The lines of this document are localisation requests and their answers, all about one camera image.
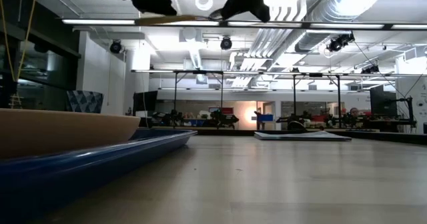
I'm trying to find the black round ceiling speaker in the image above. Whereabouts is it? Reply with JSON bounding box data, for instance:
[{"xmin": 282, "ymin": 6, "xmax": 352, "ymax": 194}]
[
  {"xmin": 109, "ymin": 39, "xmax": 123, "ymax": 55},
  {"xmin": 220, "ymin": 36, "xmax": 234, "ymax": 51}
]

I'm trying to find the flat blue-grey mat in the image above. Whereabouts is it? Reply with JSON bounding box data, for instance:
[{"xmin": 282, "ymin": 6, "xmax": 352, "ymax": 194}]
[{"xmin": 254, "ymin": 130, "xmax": 352, "ymax": 142}]

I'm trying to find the black ceiling camera cluster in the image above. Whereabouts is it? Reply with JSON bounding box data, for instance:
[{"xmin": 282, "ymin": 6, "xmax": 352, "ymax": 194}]
[{"xmin": 326, "ymin": 32, "xmax": 356, "ymax": 53}]

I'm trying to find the yellow-handled metal utensil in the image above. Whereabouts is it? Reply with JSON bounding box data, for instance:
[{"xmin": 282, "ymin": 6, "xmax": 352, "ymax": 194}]
[{"xmin": 135, "ymin": 9, "xmax": 225, "ymax": 27}]

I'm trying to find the long linear ceiling light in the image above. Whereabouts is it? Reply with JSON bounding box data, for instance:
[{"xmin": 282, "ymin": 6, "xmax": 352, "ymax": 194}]
[{"xmin": 61, "ymin": 18, "xmax": 427, "ymax": 31}]

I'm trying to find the yellow hanging cord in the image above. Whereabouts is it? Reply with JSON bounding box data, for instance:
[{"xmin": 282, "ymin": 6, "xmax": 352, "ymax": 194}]
[{"xmin": 15, "ymin": 0, "xmax": 37, "ymax": 82}]

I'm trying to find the white hanging ring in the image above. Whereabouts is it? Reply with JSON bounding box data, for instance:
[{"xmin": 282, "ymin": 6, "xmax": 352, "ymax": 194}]
[{"xmin": 195, "ymin": 0, "xmax": 214, "ymax": 11}]

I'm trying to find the black monitor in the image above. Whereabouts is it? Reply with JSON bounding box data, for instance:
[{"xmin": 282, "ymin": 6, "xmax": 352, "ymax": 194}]
[
  {"xmin": 132, "ymin": 90, "xmax": 159, "ymax": 118},
  {"xmin": 369, "ymin": 85, "xmax": 398, "ymax": 117}
]

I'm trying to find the triangle-patterned panel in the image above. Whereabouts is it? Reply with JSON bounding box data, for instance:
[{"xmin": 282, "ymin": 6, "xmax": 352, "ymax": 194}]
[{"xmin": 65, "ymin": 90, "xmax": 105, "ymax": 115}]

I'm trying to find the black background station frame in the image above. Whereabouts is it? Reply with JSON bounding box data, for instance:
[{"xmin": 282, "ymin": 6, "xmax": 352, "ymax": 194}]
[
  {"xmin": 173, "ymin": 69, "xmax": 225, "ymax": 129},
  {"xmin": 292, "ymin": 72, "xmax": 342, "ymax": 129}
]

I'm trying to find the silver ventilation duct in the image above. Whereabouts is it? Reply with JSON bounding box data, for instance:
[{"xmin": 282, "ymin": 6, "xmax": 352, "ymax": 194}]
[{"xmin": 295, "ymin": 0, "xmax": 388, "ymax": 53}]

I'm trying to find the blue plastic tray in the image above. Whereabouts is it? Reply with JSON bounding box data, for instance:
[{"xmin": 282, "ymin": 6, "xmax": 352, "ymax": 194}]
[{"xmin": 0, "ymin": 127, "xmax": 198, "ymax": 224}]

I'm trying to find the tan wooden bowl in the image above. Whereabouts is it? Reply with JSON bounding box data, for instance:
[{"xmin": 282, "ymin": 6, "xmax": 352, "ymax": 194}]
[{"xmin": 0, "ymin": 108, "xmax": 141, "ymax": 160}]

